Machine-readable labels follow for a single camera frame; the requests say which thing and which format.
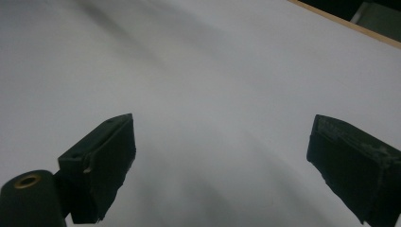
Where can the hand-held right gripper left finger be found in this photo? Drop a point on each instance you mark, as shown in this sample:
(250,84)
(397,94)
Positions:
(101,164)

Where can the wooden table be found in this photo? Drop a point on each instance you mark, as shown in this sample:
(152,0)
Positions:
(346,22)

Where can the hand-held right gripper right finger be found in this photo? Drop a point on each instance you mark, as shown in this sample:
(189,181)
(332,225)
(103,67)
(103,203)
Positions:
(356,167)

